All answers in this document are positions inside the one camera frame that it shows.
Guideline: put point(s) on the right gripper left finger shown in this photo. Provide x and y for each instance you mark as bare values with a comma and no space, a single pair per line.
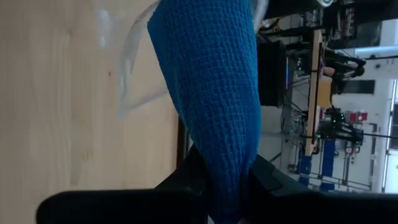
192,177

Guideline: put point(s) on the blue elastic bandage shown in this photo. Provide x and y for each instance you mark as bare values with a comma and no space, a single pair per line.
211,93

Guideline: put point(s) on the tan cardboard box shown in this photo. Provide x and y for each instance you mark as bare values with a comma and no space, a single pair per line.
325,93

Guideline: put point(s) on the clear plastic bag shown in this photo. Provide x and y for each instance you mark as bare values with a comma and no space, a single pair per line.
130,62

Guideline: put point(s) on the black computer case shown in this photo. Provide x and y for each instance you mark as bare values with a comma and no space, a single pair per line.
270,74

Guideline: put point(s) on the wooden workbench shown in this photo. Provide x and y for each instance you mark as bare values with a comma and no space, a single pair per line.
314,93

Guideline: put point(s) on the small black robot arm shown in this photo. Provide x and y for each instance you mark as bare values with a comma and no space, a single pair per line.
345,67
342,132

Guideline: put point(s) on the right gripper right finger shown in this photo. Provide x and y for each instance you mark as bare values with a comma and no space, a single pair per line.
267,180

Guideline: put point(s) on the black aluminium table frame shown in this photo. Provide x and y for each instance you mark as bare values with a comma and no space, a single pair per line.
182,143

